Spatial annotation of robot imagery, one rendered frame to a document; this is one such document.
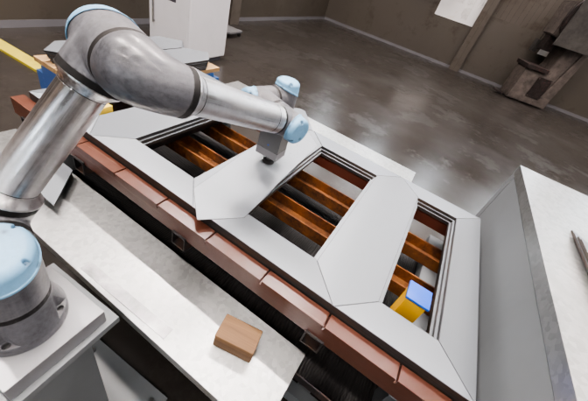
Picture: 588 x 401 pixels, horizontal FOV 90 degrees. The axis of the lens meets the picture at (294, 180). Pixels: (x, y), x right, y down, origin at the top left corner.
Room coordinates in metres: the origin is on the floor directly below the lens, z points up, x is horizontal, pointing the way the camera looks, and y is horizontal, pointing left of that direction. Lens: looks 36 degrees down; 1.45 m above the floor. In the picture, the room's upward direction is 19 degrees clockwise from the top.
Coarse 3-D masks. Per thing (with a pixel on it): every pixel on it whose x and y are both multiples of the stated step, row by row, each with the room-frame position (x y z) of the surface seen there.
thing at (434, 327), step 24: (192, 120) 1.00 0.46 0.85; (96, 144) 0.70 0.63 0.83; (144, 144) 0.79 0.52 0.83; (216, 168) 0.76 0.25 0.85; (360, 168) 1.08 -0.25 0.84; (168, 192) 0.60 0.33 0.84; (432, 216) 0.96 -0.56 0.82; (240, 240) 0.51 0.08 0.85; (264, 264) 0.48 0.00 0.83; (384, 288) 0.52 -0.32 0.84; (336, 312) 0.41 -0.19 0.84; (432, 312) 0.51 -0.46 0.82; (408, 360) 0.35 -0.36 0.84; (432, 384) 0.33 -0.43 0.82
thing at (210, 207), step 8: (200, 192) 0.63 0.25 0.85; (200, 200) 0.59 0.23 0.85; (208, 200) 0.60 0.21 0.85; (200, 208) 0.57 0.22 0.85; (208, 208) 0.58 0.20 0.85; (216, 208) 0.59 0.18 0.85; (224, 208) 0.60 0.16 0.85; (216, 216) 0.56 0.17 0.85; (224, 216) 0.57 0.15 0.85; (232, 216) 0.58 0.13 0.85; (240, 216) 0.59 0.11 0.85
